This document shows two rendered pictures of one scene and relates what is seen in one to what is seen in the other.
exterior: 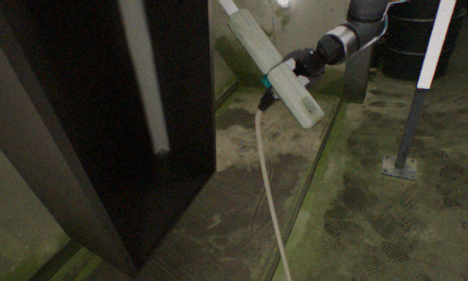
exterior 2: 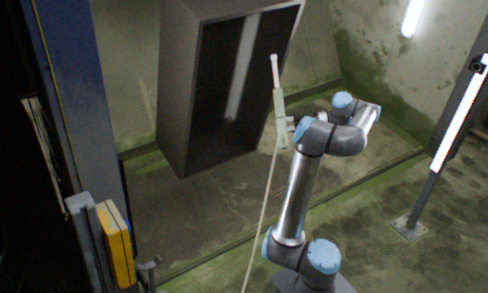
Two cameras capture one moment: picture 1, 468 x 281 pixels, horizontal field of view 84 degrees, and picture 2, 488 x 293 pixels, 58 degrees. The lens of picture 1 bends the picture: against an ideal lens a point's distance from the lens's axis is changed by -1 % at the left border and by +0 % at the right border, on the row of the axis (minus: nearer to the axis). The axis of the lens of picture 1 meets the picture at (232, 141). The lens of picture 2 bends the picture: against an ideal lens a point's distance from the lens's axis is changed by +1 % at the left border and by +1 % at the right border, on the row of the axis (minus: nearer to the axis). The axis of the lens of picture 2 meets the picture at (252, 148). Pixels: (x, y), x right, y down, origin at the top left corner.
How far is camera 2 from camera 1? 1.72 m
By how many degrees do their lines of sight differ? 14
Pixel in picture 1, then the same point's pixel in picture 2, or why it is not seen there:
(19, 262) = not seen: hidden behind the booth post
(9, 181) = (126, 88)
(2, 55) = (191, 82)
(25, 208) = (127, 110)
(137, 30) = (247, 46)
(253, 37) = (277, 102)
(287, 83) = (280, 127)
